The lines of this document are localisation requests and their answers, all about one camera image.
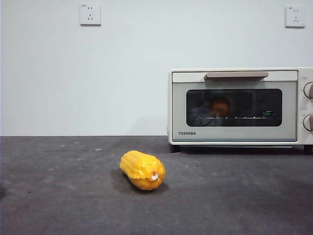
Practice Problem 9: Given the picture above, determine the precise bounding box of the oven glass door with handle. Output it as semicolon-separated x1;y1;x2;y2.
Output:
171;70;299;143

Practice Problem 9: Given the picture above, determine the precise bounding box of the brown potato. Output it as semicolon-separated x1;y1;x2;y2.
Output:
210;96;231;116

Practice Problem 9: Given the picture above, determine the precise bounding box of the cream toaster oven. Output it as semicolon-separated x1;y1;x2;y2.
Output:
168;68;313;155

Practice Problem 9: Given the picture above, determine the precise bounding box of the round oven knob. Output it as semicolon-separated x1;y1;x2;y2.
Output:
303;82;313;99
302;114;313;131

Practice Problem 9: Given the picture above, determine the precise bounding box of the yellow corn cob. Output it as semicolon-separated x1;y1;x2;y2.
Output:
119;150;166;191

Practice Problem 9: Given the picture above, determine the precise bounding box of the oven wire rack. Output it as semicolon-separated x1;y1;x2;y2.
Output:
193;113;277;120

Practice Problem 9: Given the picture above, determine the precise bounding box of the white wall socket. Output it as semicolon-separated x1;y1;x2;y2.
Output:
80;2;102;26
285;6;306;28

